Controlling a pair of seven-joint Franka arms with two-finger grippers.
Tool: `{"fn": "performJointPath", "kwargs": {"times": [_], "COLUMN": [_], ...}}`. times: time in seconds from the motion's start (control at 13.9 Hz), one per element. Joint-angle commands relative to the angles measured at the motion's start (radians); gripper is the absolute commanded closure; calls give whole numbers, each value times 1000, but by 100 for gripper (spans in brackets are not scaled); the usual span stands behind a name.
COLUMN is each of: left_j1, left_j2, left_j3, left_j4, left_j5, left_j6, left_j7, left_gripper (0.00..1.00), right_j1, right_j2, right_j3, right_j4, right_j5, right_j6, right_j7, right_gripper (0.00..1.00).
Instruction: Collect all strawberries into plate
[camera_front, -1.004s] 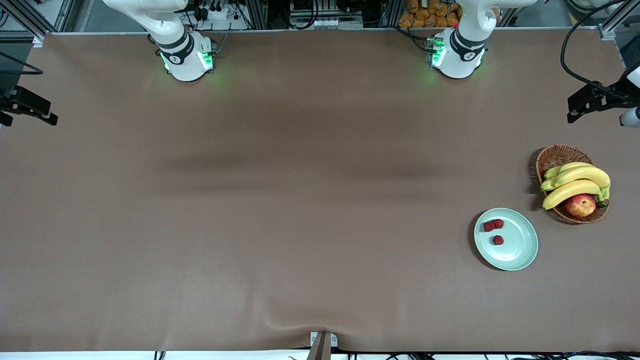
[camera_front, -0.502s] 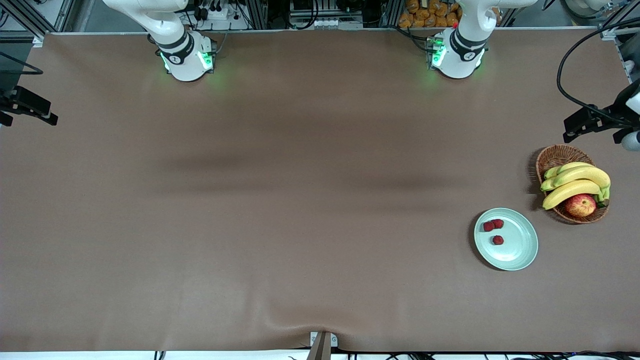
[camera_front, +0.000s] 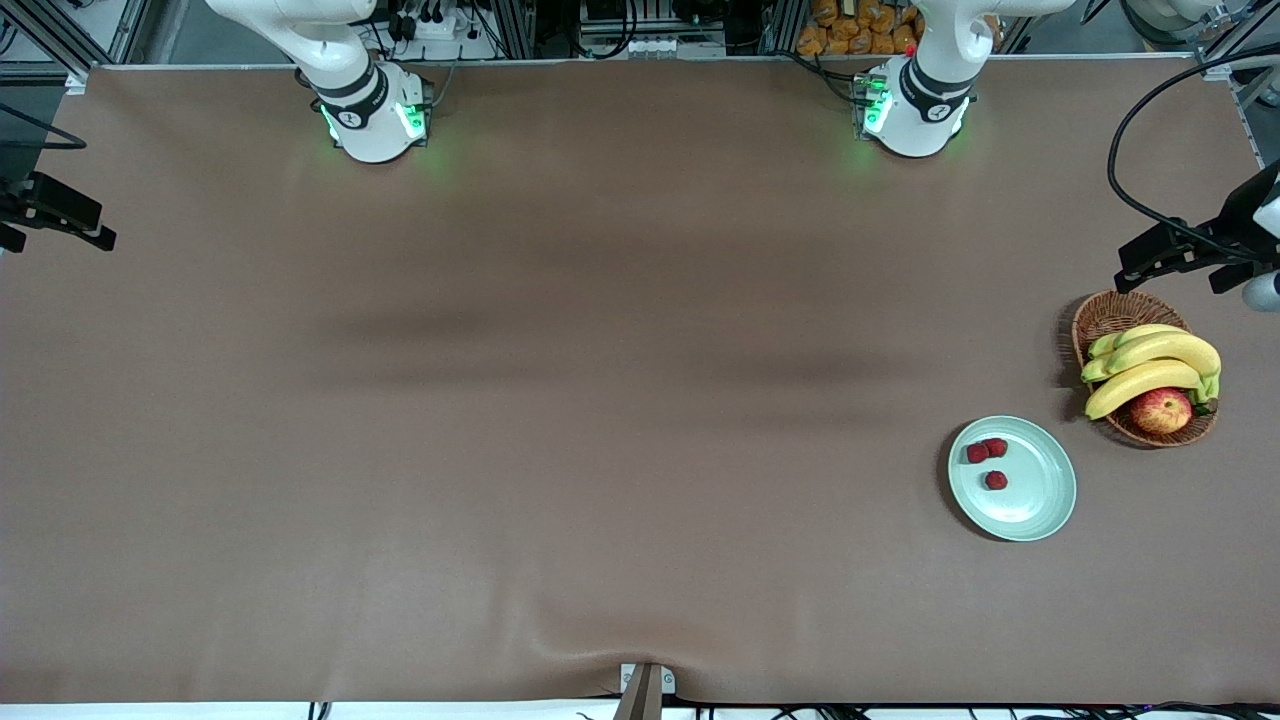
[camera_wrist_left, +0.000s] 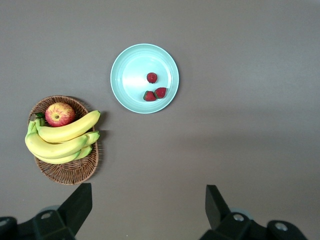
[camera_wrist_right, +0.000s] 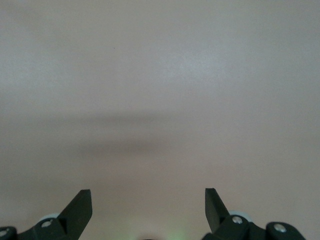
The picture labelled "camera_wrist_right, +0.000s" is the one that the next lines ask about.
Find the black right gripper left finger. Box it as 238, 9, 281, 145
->
0, 189, 93, 240

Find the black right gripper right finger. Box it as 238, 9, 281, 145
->
199, 187, 308, 240

